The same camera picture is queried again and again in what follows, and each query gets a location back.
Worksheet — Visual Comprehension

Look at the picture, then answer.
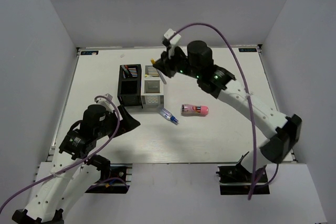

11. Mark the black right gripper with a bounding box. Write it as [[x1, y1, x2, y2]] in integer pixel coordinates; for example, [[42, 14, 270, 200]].
[[154, 45, 202, 79]]

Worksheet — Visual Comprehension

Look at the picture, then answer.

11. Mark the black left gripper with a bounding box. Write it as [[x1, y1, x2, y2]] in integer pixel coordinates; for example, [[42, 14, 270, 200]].
[[95, 104, 141, 139]]

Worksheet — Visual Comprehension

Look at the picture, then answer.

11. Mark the green gel pen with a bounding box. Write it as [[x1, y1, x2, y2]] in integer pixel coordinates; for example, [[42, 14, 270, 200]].
[[121, 65, 128, 78]]

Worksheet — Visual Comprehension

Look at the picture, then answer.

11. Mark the clear blue glue bottle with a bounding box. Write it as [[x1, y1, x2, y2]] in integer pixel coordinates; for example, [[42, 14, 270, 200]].
[[160, 108, 179, 125]]

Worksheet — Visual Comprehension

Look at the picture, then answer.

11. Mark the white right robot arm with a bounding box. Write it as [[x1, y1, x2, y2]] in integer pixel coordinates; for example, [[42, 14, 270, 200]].
[[152, 40, 302, 182]]

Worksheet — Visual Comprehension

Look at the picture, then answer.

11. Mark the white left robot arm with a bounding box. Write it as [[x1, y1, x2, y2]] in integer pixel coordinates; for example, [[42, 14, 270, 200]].
[[12, 104, 140, 223]]

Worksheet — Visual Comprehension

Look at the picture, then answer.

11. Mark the black pen holder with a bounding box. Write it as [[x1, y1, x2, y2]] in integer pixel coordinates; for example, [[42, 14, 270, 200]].
[[117, 64, 142, 107]]

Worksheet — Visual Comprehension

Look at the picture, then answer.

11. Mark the pink crayon jar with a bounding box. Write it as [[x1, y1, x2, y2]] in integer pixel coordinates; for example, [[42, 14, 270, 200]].
[[181, 104, 209, 116]]

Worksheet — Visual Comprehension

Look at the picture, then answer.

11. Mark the white pen holder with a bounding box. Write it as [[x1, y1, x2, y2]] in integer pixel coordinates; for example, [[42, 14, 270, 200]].
[[141, 65, 164, 109]]

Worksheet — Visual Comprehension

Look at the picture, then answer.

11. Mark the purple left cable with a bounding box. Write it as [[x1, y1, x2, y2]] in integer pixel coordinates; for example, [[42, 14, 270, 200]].
[[0, 95, 131, 211]]

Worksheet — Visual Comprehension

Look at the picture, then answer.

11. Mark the purple cable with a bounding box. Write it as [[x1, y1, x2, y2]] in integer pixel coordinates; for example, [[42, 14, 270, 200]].
[[0, 95, 131, 211], [172, 23, 279, 201]]

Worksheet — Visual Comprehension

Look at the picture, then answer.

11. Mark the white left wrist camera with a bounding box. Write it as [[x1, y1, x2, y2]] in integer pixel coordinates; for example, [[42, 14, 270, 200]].
[[94, 93, 113, 106]]

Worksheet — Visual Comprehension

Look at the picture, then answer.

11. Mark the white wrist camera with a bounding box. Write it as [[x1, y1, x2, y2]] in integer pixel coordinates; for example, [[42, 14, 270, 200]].
[[94, 93, 113, 106], [162, 28, 181, 59]]

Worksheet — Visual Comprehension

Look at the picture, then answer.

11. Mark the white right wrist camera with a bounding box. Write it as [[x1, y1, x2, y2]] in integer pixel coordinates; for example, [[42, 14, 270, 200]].
[[162, 28, 181, 59]]

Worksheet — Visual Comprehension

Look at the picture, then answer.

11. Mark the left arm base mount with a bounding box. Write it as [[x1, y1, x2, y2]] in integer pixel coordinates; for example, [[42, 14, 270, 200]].
[[86, 164, 132, 194]]

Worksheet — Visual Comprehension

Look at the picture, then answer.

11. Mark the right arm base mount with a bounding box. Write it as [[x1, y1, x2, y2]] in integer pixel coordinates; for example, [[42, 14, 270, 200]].
[[216, 161, 270, 196]]

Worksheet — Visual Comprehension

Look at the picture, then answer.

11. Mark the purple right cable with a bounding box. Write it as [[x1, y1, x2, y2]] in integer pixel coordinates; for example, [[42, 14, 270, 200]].
[[172, 23, 279, 201]]

